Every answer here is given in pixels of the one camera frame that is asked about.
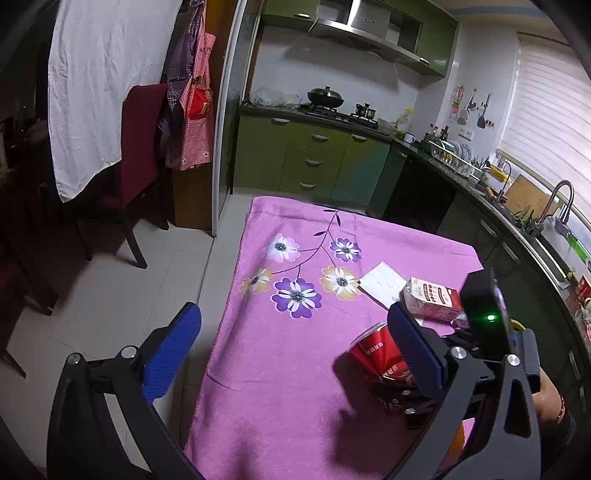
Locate grey faucet basket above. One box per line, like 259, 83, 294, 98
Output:
542, 217, 571, 241

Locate steel sink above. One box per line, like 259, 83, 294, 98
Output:
522, 226, 573, 289

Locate red chair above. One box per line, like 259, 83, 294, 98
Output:
76, 84, 171, 269

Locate colourful wall sticker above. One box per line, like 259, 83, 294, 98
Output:
450, 84, 467, 125

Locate clear plastic bags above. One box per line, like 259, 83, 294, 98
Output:
249, 87, 305, 109

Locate green base cabinets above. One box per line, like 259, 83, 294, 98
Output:
232, 113, 393, 213

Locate dark base cabinets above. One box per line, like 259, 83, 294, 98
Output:
367, 143, 587, 416

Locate green wall cabinets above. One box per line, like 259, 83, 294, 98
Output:
261, 0, 459, 77

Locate dark kitchen countertop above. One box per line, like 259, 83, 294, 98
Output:
240, 104, 591, 352

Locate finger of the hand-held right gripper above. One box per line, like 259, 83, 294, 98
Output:
369, 375, 440, 431

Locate wooden cutting board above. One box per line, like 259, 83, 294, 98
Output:
502, 174, 552, 215

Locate black wok with lid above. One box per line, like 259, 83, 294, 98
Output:
307, 86, 345, 109

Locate dish rack with dishes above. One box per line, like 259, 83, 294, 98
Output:
429, 140, 483, 178

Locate person's right forearm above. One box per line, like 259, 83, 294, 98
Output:
540, 399, 580, 462

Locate purple checked apron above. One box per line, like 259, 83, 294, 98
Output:
165, 30, 195, 114

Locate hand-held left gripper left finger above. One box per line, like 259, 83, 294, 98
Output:
46, 301, 204, 480

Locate pink checked apron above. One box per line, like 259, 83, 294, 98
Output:
165, 0, 216, 171

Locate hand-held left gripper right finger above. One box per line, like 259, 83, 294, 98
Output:
387, 302, 541, 480

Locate steel range hood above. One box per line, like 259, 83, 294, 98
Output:
308, 0, 423, 63

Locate green scallions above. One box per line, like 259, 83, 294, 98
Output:
515, 210, 541, 234

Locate tall steel faucet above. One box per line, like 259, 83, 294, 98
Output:
538, 180, 575, 236

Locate white window blind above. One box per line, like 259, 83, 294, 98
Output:
496, 39, 591, 222

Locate white paper sheet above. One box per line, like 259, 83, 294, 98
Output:
358, 261, 409, 308

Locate glass sliding door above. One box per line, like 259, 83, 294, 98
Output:
211, 0, 264, 237

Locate black gas stove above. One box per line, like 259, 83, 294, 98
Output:
302, 105, 379, 126

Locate small drink carton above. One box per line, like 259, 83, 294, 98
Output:
401, 276, 465, 323

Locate pink floral tablecloth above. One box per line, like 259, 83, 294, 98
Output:
184, 195, 485, 480

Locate person's right hand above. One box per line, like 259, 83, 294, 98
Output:
531, 369, 563, 433

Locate red soda can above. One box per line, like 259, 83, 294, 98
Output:
347, 322, 419, 411

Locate white hanging sheet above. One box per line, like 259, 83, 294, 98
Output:
47, 0, 183, 203

